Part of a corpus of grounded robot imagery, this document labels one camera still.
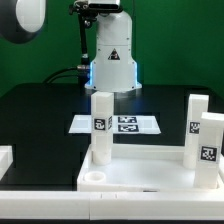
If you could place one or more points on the white desk top tray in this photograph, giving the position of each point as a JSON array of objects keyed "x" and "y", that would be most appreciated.
[{"x": 138, "y": 168}]

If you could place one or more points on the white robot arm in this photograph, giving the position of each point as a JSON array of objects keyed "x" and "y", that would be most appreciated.
[{"x": 113, "y": 68}]

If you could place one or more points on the paper sheet with markers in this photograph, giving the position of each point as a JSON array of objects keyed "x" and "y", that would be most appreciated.
[{"x": 122, "y": 124}]

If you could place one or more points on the white left fence block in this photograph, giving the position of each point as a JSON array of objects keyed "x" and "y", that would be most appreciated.
[{"x": 6, "y": 159}]

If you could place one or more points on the white front fence bar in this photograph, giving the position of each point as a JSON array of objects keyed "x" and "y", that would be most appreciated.
[{"x": 111, "y": 205}]

